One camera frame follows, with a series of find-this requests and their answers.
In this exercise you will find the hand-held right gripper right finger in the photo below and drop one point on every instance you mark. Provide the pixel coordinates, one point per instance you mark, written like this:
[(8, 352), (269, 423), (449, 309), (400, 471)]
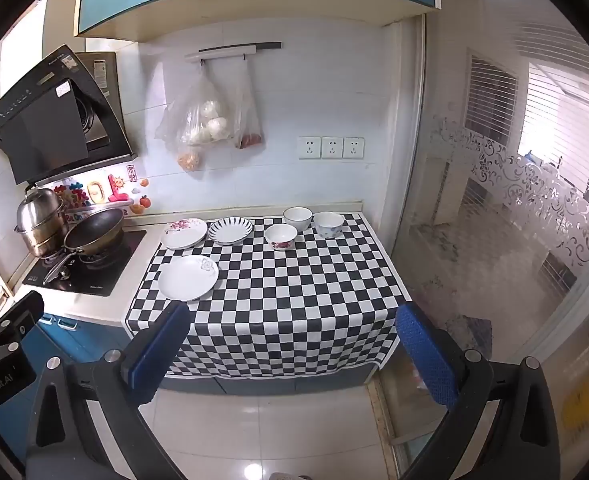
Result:
[(427, 355)]

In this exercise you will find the white plate grey flower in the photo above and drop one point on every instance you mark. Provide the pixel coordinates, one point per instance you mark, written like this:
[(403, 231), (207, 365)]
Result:
[(184, 282)]

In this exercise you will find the striped rim plate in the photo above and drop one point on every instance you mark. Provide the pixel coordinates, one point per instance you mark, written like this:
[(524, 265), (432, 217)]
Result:
[(231, 232)]

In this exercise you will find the colourful wall stickers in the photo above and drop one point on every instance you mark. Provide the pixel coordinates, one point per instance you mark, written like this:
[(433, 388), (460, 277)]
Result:
[(117, 192)]

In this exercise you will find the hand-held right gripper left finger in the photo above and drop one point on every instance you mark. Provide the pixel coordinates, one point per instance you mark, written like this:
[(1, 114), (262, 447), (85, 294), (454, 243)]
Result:
[(157, 355)]

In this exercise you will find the yellow object behind glass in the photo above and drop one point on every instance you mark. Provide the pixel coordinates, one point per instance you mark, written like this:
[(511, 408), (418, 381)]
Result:
[(584, 395)]

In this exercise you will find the black gas stove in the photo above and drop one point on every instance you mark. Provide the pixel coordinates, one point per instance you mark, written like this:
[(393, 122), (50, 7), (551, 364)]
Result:
[(99, 275)]

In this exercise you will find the blue pattern bowl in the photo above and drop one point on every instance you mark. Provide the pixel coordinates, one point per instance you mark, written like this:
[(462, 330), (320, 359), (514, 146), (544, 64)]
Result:
[(328, 227)]

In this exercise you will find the plastic bag with buns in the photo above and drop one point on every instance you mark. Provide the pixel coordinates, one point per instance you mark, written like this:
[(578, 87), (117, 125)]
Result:
[(204, 120)]

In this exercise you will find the plain white bowl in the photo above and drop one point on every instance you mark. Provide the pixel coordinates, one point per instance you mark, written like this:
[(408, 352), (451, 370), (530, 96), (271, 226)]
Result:
[(297, 220)]

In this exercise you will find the plastic bag with orange food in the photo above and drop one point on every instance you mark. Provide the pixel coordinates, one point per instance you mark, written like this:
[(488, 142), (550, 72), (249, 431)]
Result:
[(189, 159)]

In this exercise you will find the white wall outlet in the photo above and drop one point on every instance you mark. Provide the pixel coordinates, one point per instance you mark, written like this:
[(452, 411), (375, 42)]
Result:
[(332, 147), (354, 148), (309, 148)]

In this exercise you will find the blue wall cabinet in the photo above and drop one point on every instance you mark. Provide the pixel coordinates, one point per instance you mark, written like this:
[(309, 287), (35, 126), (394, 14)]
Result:
[(224, 0)]

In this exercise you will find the steel steamer pot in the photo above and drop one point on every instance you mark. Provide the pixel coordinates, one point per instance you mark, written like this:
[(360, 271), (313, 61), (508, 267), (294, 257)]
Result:
[(39, 220)]

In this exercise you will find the plastic bag with red food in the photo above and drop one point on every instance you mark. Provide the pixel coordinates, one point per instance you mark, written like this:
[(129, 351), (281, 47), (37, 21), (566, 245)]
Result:
[(248, 125)]

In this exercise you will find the white wall hook rail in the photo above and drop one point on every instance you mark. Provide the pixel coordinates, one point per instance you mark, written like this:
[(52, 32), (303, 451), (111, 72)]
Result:
[(224, 52)]

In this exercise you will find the black white checkered cloth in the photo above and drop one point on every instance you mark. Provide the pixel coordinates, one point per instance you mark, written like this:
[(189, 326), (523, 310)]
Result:
[(284, 300)]

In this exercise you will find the black range hood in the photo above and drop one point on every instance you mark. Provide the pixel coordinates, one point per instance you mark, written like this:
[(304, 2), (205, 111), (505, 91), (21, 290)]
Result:
[(49, 125)]

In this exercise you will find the pink floral plate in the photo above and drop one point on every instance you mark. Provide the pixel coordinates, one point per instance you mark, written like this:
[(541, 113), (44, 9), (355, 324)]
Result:
[(184, 237)]

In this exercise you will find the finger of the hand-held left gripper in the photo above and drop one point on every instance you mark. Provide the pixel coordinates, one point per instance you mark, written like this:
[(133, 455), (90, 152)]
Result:
[(24, 315)]

